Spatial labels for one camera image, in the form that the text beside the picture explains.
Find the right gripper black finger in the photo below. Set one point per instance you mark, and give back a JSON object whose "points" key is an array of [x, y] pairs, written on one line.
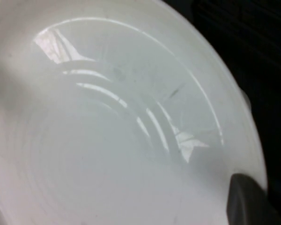
{"points": [[248, 204]]}

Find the white plate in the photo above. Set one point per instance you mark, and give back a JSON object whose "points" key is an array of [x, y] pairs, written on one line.
{"points": [[107, 140]]}

